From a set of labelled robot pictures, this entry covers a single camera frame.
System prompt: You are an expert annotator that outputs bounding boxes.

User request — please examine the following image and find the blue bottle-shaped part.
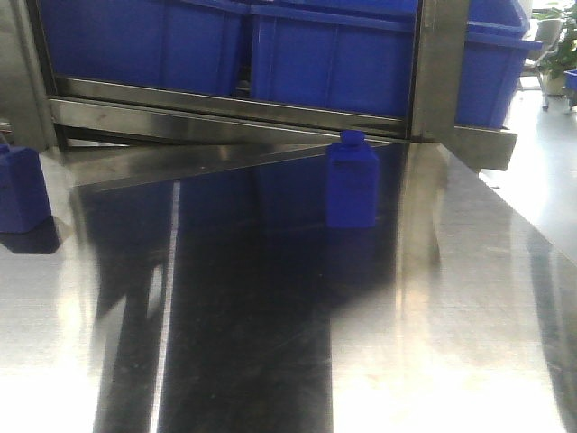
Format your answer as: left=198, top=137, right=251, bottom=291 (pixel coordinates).
left=1, top=144, right=51, bottom=234
left=325, top=130, right=380, bottom=228

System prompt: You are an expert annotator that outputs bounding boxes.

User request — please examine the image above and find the blue bin middle on rack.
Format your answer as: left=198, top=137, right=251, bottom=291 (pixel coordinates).
left=250, top=5, right=414, bottom=117

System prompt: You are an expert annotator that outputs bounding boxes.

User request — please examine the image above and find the blue bin on rack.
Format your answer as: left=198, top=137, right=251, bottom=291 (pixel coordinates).
left=250, top=5, right=414, bottom=117
left=455, top=0, right=542, bottom=129
left=40, top=1, right=249, bottom=96

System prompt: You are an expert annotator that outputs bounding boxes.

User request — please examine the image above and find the blue bin left on rack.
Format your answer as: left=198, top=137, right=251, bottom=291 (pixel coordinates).
left=40, top=1, right=249, bottom=96

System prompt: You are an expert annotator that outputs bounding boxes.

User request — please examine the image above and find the blue bin right on rack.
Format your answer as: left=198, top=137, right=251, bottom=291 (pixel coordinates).
left=455, top=0, right=542, bottom=129

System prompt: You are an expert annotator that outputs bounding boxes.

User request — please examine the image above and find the green potted plant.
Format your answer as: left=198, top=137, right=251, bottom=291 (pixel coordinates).
left=531, top=0, right=576, bottom=79

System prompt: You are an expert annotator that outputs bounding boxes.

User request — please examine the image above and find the small blue bin far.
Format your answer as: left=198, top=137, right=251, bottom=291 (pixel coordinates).
left=564, top=69, right=577, bottom=97

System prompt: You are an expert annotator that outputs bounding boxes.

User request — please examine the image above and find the stainless steel rack frame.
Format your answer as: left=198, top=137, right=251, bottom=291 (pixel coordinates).
left=1, top=1, right=517, bottom=170

